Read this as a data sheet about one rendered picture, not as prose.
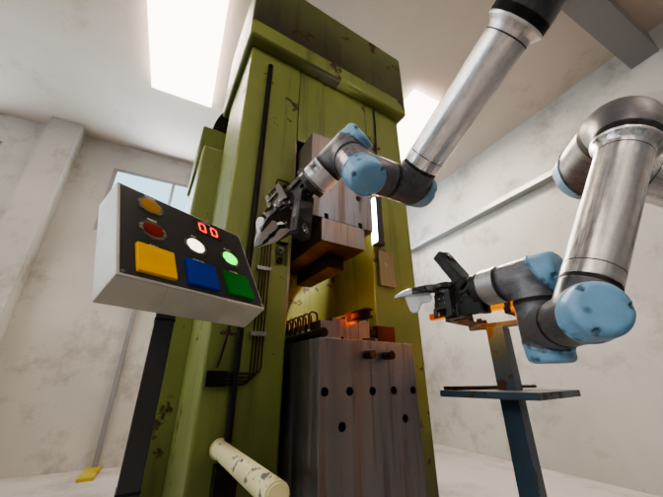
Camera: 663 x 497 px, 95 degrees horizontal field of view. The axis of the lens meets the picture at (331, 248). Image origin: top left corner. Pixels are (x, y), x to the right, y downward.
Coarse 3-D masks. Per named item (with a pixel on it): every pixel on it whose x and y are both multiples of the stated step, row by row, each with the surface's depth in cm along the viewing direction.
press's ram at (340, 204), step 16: (304, 144) 135; (320, 144) 129; (304, 160) 131; (336, 192) 124; (352, 192) 129; (320, 208) 116; (336, 208) 121; (352, 208) 126; (368, 208) 130; (352, 224) 122; (368, 224) 127
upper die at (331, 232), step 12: (312, 228) 121; (324, 228) 114; (336, 228) 117; (348, 228) 121; (312, 240) 119; (324, 240) 112; (336, 240) 115; (348, 240) 118; (360, 240) 122; (300, 252) 127; (312, 252) 123; (324, 252) 123; (336, 252) 123; (348, 252) 123; (360, 252) 123; (300, 264) 136
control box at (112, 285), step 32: (128, 192) 67; (128, 224) 60; (160, 224) 68; (192, 224) 78; (96, 256) 58; (128, 256) 55; (192, 256) 69; (96, 288) 53; (128, 288) 54; (160, 288) 57; (192, 288) 62; (224, 288) 69; (256, 288) 80; (224, 320) 72
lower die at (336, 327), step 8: (320, 320) 100; (328, 320) 101; (336, 320) 103; (344, 320) 105; (360, 320) 108; (296, 328) 115; (304, 328) 109; (312, 328) 104; (328, 328) 100; (336, 328) 102; (344, 328) 104; (352, 328) 105; (360, 328) 107; (368, 328) 109; (328, 336) 99; (336, 336) 101; (344, 336) 103; (352, 336) 104; (360, 336) 106; (368, 336) 108
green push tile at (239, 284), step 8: (224, 272) 73; (232, 272) 75; (232, 280) 73; (240, 280) 75; (248, 280) 78; (232, 288) 70; (240, 288) 73; (248, 288) 75; (240, 296) 71; (248, 296) 73
